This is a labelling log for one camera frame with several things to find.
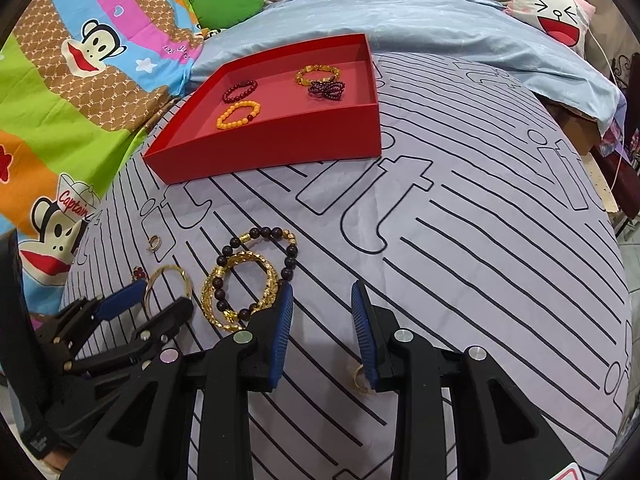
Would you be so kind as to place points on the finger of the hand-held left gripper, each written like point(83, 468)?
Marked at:
point(120, 300)
point(172, 312)

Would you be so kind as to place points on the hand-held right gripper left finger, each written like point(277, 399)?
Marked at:
point(282, 330)

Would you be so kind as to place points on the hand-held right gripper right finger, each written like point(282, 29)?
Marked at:
point(362, 330)

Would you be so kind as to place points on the gold bangle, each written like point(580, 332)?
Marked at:
point(180, 274)

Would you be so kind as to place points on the gold hoop earring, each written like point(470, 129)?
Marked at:
point(156, 245)

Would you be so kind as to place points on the red cardboard box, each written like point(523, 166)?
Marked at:
point(275, 145)

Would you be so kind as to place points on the cartoon monkey printed blanket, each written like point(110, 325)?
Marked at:
point(60, 110)

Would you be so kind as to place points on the white wooden plank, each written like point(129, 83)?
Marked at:
point(602, 185)

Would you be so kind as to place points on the brown cardboard box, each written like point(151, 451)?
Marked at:
point(575, 127)

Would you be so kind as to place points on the green pillow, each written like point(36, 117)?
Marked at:
point(225, 5)

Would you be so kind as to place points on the light blue quilt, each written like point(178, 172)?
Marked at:
point(425, 20)

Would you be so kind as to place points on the dark metal chair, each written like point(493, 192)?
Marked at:
point(634, 85)

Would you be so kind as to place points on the cartoon rabbit pillow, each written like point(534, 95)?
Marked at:
point(555, 15)

